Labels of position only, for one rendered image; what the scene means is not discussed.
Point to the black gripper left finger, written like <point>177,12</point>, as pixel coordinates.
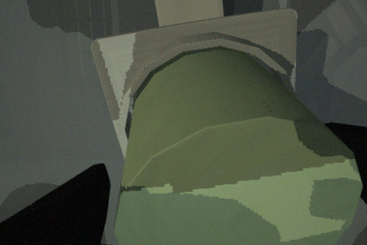
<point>72,214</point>

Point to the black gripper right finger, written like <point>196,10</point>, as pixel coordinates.
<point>355,137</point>

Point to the green cylinder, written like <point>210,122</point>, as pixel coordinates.
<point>221,153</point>

